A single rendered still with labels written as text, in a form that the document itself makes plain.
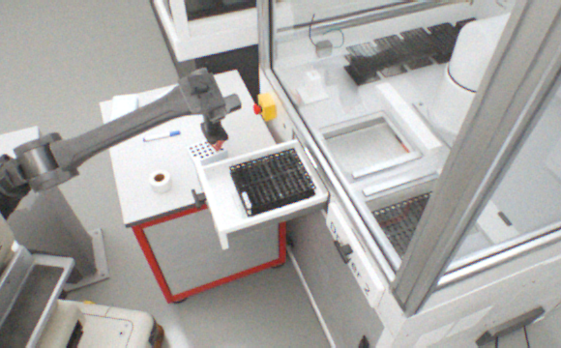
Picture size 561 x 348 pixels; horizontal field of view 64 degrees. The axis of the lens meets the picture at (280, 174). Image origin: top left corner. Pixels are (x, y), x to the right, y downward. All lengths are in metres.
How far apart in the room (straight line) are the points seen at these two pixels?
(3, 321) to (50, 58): 2.76
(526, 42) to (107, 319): 1.70
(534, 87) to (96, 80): 3.04
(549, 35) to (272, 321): 1.76
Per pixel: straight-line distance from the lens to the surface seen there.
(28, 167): 1.06
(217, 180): 1.47
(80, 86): 3.37
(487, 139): 0.68
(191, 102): 0.92
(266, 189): 1.39
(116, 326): 1.91
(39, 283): 1.17
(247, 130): 1.72
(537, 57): 0.60
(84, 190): 2.70
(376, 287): 1.18
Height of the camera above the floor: 1.97
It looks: 51 degrees down
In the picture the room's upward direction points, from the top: straight up
